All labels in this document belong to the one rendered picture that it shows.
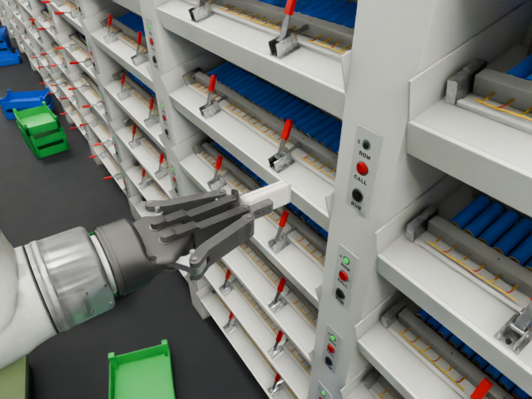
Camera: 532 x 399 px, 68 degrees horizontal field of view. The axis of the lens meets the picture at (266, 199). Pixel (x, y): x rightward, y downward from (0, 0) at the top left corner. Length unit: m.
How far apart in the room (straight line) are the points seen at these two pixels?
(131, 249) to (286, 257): 0.48
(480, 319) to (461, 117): 0.23
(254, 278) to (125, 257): 0.68
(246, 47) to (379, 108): 0.29
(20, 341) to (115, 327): 1.32
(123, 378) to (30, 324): 1.20
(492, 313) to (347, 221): 0.21
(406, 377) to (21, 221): 2.07
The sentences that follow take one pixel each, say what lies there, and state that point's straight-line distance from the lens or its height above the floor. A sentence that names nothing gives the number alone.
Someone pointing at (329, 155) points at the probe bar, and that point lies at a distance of 0.69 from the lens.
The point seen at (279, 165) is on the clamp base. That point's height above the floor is 0.95.
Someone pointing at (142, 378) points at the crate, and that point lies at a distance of 1.57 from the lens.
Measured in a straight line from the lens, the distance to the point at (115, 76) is 1.75.
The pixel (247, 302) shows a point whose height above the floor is 0.35.
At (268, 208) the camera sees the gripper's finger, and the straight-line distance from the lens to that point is 0.49.
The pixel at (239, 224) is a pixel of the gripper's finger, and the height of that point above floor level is 1.04.
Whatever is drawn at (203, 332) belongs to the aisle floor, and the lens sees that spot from 1.63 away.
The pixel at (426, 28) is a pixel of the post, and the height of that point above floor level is 1.23.
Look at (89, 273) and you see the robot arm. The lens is 0.40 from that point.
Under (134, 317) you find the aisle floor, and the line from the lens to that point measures 1.73.
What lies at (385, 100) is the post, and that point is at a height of 1.15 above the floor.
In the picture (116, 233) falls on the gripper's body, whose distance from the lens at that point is 0.41.
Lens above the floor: 1.32
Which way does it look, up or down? 37 degrees down
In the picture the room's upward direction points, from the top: straight up
